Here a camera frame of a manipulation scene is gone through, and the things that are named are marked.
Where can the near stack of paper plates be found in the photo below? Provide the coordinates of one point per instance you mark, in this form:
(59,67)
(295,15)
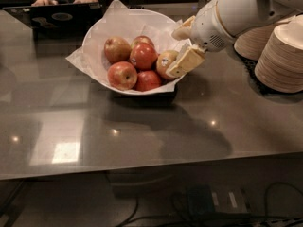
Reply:
(290,34)

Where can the yellow-red apple back left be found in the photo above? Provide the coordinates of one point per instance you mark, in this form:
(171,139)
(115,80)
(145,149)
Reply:
(116,49)

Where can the white bowl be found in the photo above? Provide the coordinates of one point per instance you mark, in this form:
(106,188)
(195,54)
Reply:
(107,26)

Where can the white paper liner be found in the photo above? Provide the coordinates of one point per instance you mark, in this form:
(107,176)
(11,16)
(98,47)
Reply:
(123,19)

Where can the black laptop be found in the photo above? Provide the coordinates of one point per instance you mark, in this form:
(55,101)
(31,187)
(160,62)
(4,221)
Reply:
(62,17)

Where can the red apple centre top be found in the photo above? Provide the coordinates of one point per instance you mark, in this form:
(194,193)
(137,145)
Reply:
(143,56)

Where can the red-yellow apple front left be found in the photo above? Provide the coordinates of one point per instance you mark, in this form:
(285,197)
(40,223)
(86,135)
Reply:
(122,75)

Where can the red apple front centre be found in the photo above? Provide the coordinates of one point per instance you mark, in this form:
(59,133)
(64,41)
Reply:
(147,80)

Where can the person's left-side hand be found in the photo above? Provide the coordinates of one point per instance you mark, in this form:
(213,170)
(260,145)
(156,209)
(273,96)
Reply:
(45,3)

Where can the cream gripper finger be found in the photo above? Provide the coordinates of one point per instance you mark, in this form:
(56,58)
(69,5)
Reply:
(190,57)
(183,31)

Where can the person's right-side hand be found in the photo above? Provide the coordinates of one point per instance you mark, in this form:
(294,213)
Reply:
(84,1)

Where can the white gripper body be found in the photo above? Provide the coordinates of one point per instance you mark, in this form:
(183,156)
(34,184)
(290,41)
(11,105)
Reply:
(208,31)

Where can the yellow-red apple with sticker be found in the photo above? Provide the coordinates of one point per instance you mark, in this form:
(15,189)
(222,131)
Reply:
(165,59)

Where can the dark power adapter box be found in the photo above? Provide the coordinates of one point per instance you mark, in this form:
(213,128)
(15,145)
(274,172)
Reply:
(215,200)

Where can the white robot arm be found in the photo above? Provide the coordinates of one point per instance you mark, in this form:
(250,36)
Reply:
(240,16)

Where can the red apple at back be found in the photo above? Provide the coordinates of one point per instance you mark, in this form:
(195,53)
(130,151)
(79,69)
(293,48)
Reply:
(141,39)

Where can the red apple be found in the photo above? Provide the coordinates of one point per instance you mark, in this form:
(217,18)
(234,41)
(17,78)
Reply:
(147,80)
(141,39)
(143,56)

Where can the black tray mat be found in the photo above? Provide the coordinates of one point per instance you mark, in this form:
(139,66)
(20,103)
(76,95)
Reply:
(252,70)

